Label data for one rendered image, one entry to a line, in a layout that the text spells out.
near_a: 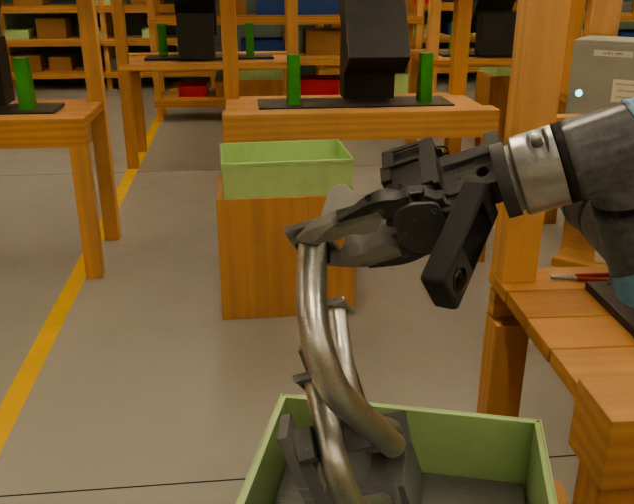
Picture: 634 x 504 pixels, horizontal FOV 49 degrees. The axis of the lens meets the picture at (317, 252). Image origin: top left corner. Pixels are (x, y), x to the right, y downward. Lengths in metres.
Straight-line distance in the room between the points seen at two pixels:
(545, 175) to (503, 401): 1.39
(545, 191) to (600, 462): 0.80
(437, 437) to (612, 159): 0.65
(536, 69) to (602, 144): 1.05
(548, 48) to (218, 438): 1.78
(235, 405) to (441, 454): 1.76
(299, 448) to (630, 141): 0.45
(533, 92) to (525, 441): 0.83
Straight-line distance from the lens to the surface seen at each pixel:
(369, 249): 0.70
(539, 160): 0.64
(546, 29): 1.68
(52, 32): 10.86
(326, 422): 0.78
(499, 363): 1.92
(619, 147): 0.65
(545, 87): 1.70
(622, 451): 1.37
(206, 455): 2.64
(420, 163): 0.68
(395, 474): 1.08
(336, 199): 0.69
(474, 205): 0.64
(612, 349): 1.59
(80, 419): 2.92
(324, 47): 8.21
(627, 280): 0.70
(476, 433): 1.17
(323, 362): 0.65
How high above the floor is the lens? 1.61
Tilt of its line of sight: 22 degrees down
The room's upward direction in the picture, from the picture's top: straight up
